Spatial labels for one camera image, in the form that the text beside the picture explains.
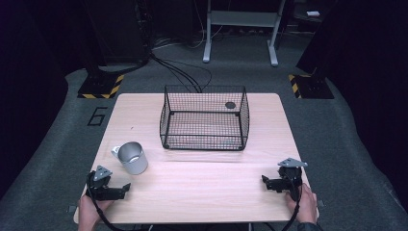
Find silver metal cup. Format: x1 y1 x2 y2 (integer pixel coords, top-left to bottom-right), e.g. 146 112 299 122
111 141 149 176

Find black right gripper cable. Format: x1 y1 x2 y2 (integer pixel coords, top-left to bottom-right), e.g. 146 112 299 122
263 178 304 231

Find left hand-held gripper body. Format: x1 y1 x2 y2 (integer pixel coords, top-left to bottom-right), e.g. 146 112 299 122
86 165 120 202

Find black equipment rack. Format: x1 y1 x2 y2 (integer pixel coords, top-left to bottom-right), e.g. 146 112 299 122
80 0 154 77

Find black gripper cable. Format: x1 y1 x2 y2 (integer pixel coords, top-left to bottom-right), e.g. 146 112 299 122
263 178 304 231
85 172 152 231

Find person's right hand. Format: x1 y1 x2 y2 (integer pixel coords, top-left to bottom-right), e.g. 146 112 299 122
284 183 319 224

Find dark curtain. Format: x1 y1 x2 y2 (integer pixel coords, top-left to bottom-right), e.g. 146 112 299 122
0 0 85 200
295 0 408 206

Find black striped-edge stand base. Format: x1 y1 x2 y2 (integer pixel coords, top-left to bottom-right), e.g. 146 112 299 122
76 72 126 100
287 73 335 100

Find black wire mesh basket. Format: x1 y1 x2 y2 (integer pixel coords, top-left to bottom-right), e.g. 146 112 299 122
159 84 251 152

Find person's left hand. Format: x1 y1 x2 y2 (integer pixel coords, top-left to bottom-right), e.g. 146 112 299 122
78 193 114 225

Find black floor cables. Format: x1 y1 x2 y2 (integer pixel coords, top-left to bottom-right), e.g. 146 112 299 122
149 51 214 94

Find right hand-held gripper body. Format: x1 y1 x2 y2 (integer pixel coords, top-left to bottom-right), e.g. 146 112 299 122
276 157 309 202

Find white metal stand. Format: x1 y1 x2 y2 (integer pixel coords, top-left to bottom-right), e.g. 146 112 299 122
202 0 287 67

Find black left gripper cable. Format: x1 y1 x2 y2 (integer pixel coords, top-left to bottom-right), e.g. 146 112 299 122
85 172 152 231

